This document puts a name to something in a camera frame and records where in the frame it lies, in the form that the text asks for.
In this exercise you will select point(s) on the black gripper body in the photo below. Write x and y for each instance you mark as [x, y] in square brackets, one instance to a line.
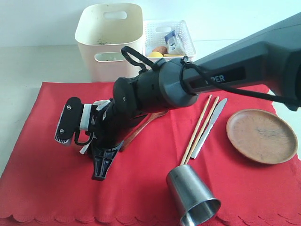
[110, 126]

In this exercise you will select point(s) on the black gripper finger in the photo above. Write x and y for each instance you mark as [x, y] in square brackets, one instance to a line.
[103, 158]

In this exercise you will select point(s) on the brown wooden spoon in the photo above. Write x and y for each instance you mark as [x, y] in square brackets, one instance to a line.
[132, 136]

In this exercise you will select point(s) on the wooden chopstick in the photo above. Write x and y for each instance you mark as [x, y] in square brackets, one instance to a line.
[201, 129]
[195, 130]

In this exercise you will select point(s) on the yellow lemon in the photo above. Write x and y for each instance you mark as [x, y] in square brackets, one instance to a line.
[155, 54]

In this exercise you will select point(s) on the brown egg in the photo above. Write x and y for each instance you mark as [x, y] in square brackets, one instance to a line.
[161, 49]

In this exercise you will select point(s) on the orange cheese wedge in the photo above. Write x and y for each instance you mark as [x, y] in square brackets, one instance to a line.
[172, 55]

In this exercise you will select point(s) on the stainless steel cup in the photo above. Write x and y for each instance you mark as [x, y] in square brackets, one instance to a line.
[194, 201]

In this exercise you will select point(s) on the blue white milk carton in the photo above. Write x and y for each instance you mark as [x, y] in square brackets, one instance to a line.
[174, 43]

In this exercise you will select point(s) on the steel table knife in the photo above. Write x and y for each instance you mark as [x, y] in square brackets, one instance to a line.
[214, 116]

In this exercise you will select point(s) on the brown wooden plate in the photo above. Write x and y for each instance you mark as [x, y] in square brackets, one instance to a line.
[262, 136]

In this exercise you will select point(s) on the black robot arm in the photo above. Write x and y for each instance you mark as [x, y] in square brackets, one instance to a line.
[265, 65]

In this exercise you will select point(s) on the red scalloped table cloth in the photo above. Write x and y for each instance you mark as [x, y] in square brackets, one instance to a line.
[49, 184]

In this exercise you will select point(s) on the cream plastic bin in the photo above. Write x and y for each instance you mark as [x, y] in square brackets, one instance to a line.
[102, 31]

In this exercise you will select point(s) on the white perforated plastic basket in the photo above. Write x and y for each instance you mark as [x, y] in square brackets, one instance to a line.
[154, 32]

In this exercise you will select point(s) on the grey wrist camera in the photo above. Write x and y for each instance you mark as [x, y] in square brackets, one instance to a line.
[68, 125]

